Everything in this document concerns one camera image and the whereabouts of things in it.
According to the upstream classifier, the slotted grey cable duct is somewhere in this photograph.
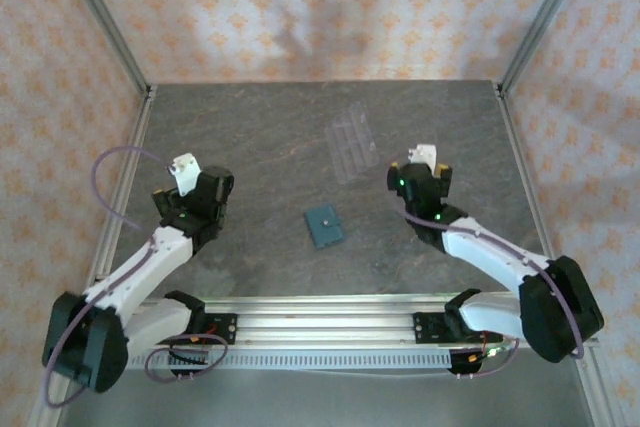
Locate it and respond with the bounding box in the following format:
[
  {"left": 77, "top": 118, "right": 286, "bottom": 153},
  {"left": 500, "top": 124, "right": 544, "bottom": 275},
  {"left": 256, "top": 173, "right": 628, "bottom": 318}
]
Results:
[{"left": 127, "top": 349, "right": 454, "bottom": 372}]

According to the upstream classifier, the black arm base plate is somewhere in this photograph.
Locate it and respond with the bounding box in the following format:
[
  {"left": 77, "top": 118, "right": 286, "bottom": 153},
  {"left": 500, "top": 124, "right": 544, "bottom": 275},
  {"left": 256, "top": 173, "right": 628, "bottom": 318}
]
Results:
[
  {"left": 189, "top": 313, "right": 239, "bottom": 347},
  {"left": 411, "top": 311, "right": 454, "bottom": 347}
]

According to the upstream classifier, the clear acrylic card stand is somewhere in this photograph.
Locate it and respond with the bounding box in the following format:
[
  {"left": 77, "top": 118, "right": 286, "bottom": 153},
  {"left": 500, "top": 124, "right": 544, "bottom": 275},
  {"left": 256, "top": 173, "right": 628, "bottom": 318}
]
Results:
[{"left": 324, "top": 101, "right": 380, "bottom": 186}]

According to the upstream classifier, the aluminium frame leg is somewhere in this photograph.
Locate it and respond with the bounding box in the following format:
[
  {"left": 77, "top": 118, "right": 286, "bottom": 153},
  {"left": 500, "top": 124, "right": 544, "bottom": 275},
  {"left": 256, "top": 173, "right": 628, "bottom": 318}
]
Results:
[
  {"left": 572, "top": 346, "right": 626, "bottom": 427},
  {"left": 29, "top": 371, "right": 76, "bottom": 427}
]

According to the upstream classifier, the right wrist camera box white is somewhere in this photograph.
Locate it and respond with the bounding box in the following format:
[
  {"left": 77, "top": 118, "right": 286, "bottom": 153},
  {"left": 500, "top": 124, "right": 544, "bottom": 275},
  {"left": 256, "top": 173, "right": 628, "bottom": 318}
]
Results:
[{"left": 407, "top": 143, "right": 439, "bottom": 167}]

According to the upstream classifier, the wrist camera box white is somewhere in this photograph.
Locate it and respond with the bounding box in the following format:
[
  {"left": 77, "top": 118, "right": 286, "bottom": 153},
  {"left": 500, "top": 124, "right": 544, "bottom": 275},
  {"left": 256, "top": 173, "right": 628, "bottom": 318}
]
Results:
[
  {"left": 167, "top": 152, "right": 204, "bottom": 198},
  {"left": 407, "top": 143, "right": 439, "bottom": 167}
]

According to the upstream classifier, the red orange wire bundle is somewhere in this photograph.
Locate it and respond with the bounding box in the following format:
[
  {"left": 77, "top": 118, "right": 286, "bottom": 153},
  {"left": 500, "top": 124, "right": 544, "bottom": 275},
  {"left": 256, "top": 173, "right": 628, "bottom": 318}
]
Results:
[
  {"left": 467, "top": 327, "right": 519, "bottom": 364},
  {"left": 187, "top": 324, "right": 221, "bottom": 351}
]

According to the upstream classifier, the aluminium table side rail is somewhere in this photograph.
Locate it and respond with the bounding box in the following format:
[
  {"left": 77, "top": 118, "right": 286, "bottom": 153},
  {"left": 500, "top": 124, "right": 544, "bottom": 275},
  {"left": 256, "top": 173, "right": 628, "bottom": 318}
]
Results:
[
  {"left": 79, "top": 86, "right": 154, "bottom": 309},
  {"left": 492, "top": 84, "right": 571, "bottom": 308}
]

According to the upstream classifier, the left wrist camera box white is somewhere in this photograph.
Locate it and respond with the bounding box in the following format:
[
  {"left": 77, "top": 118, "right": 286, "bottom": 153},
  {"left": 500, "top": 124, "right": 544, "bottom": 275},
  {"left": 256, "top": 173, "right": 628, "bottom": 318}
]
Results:
[{"left": 167, "top": 152, "right": 204, "bottom": 198}]

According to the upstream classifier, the aluminium base beam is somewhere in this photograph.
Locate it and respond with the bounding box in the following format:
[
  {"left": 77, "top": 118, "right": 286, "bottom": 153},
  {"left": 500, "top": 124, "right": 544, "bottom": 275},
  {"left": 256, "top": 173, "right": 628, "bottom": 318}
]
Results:
[{"left": 52, "top": 296, "right": 600, "bottom": 349}]

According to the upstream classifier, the aluminium frame post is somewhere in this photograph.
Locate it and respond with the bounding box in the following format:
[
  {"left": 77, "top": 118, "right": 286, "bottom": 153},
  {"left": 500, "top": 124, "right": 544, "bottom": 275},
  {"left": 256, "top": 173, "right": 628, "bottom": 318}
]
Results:
[
  {"left": 498, "top": 0, "right": 596, "bottom": 93},
  {"left": 53, "top": 0, "right": 154, "bottom": 98}
]

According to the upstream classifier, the blue leather card holder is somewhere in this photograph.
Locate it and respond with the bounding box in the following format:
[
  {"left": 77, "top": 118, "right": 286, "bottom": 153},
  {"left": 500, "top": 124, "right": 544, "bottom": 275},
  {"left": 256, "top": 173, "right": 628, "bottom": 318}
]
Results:
[{"left": 303, "top": 203, "right": 347, "bottom": 251}]

